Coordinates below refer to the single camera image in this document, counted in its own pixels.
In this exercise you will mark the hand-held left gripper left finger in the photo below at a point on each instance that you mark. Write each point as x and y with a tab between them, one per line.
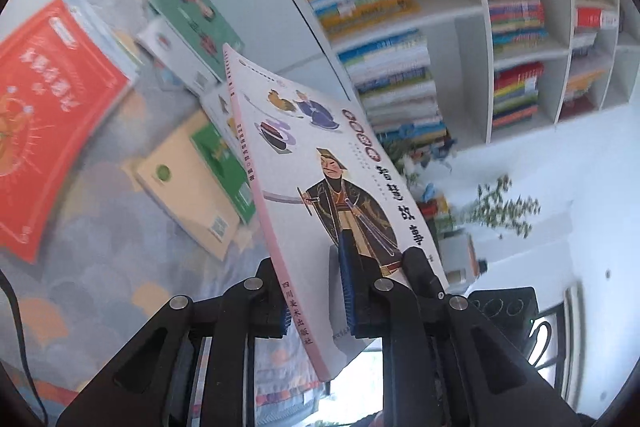
270	297

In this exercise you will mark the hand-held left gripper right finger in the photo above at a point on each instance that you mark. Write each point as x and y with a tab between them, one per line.
350	287

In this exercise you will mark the cream yellow large book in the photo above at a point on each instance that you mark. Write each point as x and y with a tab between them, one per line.
185	197

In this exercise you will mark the green axe-print book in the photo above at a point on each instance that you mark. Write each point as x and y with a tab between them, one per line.
225	167

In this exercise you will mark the white warrior-print book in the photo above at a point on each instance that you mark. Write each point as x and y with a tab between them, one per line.
320	147

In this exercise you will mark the grey bin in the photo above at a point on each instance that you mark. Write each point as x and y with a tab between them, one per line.
460	257

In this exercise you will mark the window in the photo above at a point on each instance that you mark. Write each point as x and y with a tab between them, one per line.
550	372

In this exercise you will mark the green leafy plant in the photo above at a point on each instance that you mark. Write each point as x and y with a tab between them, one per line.
500	207

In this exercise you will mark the small colourful boxes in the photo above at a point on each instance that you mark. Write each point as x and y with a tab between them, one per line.
432	207

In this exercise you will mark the white book red emblem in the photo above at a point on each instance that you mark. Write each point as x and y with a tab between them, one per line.
170	52

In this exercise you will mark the green girl-print book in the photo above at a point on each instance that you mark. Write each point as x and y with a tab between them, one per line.
200	22

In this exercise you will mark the white bookshelf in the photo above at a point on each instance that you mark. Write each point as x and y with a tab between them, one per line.
465	12

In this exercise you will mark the pale blue book pile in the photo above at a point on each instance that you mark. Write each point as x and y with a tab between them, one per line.
115	37

